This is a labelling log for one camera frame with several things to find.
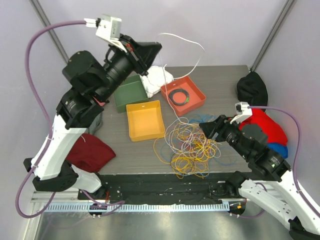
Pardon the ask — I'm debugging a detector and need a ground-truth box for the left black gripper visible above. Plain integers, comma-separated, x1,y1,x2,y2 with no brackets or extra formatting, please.
95,33,163,102

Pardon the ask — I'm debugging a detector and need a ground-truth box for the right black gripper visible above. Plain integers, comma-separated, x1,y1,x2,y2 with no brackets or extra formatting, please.
198,113,251,159

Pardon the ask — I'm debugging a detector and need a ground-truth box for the yellow thin cable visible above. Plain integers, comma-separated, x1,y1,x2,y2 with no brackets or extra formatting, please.
152,117,218,180

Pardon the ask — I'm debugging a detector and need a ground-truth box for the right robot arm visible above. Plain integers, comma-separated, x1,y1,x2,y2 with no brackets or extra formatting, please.
199,115,320,240

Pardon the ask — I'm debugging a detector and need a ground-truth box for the white crumpled cloth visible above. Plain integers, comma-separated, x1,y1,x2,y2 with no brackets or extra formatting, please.
140,66,174,99

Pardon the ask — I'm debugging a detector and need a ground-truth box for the green plastic tray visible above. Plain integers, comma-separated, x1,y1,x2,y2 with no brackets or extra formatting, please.
114,74,149,113

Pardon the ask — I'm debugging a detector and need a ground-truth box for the orange plastic tray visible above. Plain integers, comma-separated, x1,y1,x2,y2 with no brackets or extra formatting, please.
160,76,206,117

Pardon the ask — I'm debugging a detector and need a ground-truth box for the black cloth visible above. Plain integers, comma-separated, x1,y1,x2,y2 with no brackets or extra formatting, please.
236,71,269,106

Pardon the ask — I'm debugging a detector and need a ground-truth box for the yellow plastic tray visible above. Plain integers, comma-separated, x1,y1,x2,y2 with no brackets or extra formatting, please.
126,100,166,142

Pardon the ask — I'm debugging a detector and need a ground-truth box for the blue cloth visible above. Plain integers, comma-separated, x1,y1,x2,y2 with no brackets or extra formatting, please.
267,143,288,159

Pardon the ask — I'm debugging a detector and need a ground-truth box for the grey cloth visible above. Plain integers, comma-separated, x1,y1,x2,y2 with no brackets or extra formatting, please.
86,113,103,135

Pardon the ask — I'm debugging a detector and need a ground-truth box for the dark red cloth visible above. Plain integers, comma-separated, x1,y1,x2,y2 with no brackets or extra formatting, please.
66,133,116,173

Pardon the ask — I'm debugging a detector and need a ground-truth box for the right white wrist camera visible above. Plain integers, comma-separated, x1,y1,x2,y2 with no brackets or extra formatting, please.
230,101,253,124

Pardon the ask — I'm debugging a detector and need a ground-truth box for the pink thin cable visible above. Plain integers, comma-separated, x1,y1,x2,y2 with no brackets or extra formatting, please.
174,134,201,157

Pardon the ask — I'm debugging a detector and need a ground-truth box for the black coiled cable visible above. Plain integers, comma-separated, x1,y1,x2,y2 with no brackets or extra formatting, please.
167,88,191,106

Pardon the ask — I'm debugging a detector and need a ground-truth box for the blue thin cable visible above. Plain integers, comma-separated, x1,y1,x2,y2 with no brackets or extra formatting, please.
159,113,238,179

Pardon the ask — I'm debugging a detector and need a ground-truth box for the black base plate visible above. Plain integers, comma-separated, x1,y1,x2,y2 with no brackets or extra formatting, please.
90,173,241,205

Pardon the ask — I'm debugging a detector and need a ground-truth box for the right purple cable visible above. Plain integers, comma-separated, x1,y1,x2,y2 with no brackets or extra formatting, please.
237,105,320,220

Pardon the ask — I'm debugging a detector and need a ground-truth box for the slotted cable duct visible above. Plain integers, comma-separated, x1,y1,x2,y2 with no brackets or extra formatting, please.
45,201,230,213

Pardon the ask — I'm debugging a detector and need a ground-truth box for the left aluminium frame post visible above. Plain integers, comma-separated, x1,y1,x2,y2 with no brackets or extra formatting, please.
28,0,70,65

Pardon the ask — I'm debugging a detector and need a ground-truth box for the aluminium frame post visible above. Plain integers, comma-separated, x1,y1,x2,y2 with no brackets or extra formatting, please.
249,0,297,72
28,0,70,65

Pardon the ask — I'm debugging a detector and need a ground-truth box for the right aluminium frame post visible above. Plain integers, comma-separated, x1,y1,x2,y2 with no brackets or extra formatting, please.
249,0,297,72

